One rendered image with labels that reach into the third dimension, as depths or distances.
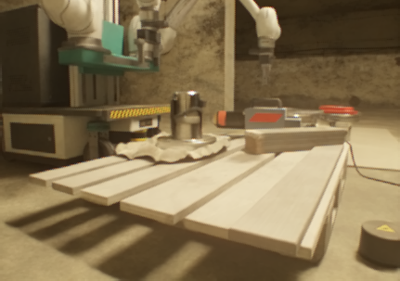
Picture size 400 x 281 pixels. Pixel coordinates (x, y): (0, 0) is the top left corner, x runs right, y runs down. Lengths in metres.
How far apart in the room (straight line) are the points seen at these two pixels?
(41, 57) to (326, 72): 9.22
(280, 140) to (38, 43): 1.26
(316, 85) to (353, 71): 1.16
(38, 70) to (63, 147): 0.44
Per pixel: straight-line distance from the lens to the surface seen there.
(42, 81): 1.66
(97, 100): 1.78
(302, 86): 10.24
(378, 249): 0.78
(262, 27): 1.59
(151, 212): 0.63
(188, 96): 1.18
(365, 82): 10.06
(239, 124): 1.59
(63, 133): 1.44
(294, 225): 0.52
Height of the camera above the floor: 0.38
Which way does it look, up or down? 7 degrees down
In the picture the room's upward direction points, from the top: straight up
